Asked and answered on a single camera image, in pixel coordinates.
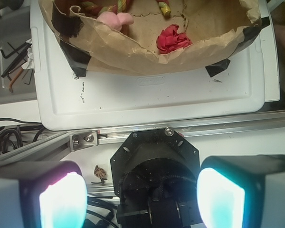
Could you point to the black tape strip right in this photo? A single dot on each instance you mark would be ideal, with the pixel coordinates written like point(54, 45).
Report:
point(217, 68)

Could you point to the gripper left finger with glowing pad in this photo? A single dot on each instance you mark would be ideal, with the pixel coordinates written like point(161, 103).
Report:
point(43, 194)

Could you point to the brown paper bag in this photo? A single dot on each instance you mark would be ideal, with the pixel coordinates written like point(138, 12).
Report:
point(218, 29)

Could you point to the metal corner bracket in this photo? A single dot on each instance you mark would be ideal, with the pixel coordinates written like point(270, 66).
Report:
point(83, 140)

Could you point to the crumpled red paper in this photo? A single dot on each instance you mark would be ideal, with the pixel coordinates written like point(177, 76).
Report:
point(170, 40)

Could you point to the pink plush toy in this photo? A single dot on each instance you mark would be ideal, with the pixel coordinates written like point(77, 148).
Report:
point(115, 21)

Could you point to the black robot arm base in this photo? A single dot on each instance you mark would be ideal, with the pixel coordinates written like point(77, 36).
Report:
point(154, 175)

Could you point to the black tape strip left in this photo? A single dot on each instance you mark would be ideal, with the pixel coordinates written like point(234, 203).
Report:
point(77, 59)

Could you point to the black tape strip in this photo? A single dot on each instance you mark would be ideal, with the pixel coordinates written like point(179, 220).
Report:
point(217, 68)
point(77, 59)

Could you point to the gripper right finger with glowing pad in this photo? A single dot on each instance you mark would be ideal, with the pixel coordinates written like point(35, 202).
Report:
point(242, 191)

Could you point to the orange handled hex key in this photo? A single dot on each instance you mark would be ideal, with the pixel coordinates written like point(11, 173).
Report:
point(14, 80)

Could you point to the aluminium extrusion rail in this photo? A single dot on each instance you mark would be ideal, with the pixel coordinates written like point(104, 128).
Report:
point(244, 134)

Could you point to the black hex key set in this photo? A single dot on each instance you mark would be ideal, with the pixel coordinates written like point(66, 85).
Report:
point(12, 60)

